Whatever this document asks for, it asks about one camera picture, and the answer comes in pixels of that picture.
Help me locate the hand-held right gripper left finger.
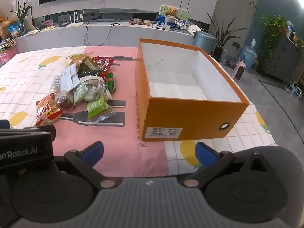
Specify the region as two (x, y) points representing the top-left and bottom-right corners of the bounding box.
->
(64, 141), (117, 190)

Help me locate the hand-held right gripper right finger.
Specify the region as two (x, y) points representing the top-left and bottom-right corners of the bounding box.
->
(183, 142), (268, 188)

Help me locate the red yellow fries snack bag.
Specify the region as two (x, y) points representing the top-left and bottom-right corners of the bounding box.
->
(36, 94), (63, 126)

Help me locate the clear packet of brown dates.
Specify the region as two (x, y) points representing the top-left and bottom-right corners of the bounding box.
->
(55, 93), (76, 111)

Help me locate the orange cardboard box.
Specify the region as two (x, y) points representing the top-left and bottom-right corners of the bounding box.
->
(135, 38), (250, 142)

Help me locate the small green snack packet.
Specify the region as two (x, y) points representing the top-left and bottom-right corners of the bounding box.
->
(87, 95), (116, 125)

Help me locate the clear snack packet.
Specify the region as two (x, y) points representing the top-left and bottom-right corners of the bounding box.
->
(51, 75), (63, 93)

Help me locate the white barcode snack packet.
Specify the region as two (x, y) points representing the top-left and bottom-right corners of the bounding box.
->
(60, 65), (80, 91)

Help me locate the large white green snack packet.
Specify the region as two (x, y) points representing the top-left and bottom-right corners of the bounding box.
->
(73, 75), (112, 103)

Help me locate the green sausage stick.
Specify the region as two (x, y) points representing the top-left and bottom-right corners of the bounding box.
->
(107, 72), (117, 94)

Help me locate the yellow snack packet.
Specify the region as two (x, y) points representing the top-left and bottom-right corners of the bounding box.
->
(65, 53), (89, 67)

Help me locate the dark green seaweed packet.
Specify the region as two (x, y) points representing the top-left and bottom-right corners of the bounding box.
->
(77, 57), (105, 77)

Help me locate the red snack packet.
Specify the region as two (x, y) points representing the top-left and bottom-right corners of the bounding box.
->
(91, 56), (115, 76)

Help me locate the pile of snacks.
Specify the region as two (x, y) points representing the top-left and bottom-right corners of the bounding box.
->
(129, 18), (153, 27)

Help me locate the checkered lemon tablecloth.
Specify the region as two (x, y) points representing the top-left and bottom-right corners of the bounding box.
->
(0, 45), (278, 178)

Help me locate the person's grey trouser leg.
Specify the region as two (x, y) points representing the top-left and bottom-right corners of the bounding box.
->
(234, 146), (304, 228)

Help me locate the pink heater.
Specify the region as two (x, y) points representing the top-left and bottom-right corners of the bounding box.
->
(234, 60), (248, 81)

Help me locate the blue packet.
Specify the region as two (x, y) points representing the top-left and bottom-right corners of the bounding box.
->
(8, 21), (21, 37)

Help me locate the small stool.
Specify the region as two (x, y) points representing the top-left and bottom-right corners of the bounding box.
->
(284, 81), (300, 97)

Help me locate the blue water bottle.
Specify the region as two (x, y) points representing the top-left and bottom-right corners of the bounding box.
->
(239, 39), (258, 72)

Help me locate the white router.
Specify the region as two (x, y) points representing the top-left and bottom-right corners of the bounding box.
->
(68, 12), (85, 27)

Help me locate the potted plant in vase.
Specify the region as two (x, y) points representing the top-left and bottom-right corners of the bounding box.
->
(9, 0), (35, 38)

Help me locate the grey blue trash can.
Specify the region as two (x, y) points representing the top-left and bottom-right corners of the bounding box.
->
(193, 31), (217, 55)

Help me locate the grey television stand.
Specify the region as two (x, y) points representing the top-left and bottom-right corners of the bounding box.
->
(15, 5), (212, 54)

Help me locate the long leaf potted plant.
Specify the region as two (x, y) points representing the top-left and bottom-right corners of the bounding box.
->
(207, 13), (248, 62)

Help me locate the grey cabinet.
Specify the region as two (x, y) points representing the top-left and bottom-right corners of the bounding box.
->
(258, 32), (304, 84)

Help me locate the green picture board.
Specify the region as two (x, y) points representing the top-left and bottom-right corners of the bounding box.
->
(159, 5), (190, 21)

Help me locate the ivy plant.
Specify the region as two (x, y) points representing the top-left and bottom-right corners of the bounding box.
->
(260, 14), (290, 64)

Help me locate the black cable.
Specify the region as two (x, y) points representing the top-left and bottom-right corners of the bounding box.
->
(84, 20), (121, 46)

